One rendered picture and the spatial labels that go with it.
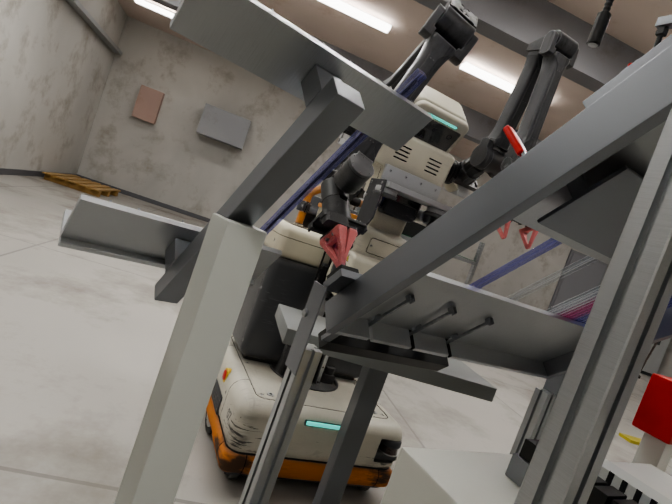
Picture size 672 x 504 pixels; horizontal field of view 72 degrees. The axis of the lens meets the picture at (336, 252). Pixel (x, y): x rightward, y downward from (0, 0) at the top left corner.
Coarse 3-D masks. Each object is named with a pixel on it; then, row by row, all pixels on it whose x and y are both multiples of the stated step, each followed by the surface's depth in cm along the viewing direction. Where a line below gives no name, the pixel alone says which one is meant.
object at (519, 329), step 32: (416, 288) 82; (448, 288) 83; (480, 288) 87; (384, 320) 93; (416, 320) 94; (448, 320) 95; (480, 320) 96; (512, 320) 97; (544, 320) 98; (512, 352) 114; (544, 352) 115
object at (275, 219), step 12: (420, 72) 58; (408, 84) 59; (360, 132) 64; (348, 144) 66; (336, 156) 68; (324, 168) 69; (312, 180) 71; (300, 192) 73; (288, 204) 75; (276, 216) 77; (264, 228) 79
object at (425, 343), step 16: (368, 320) 93; (352, 336) 89; (368, 336) 90; (384, 336) 93; (400, 336) 96; (416, 336) 98; (432, 336) 101; (432, 352) 99; (448, 352) 103; (464, 352) 105; (480, 352) 108; (496, 352) 112; (512, 368) 112; (528, 368) 116; (544, 368) 121
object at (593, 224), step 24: (648, 144) 55; (600, 168) 58; (624, 168) 53; (576, 192) 58; (600, 192) 56; (624, 192) 57; (528, 216) 66; (552, 216) 60; (576, 216) 60; (600, 216) 61; (624, 216) 61; (576, 240) 65; (600, 240) 66
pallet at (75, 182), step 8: (48, 176) 692; (56, 176) 685; (64, 176) 720; (72, 176) 765; (64, 184) 697; (72, 184) 699; (80, 184) 692; (88, 184) 728; (96, 184) 771; (88, 192) 705; (96, 192) 706; (104, 192) 752; (112, 192) 797
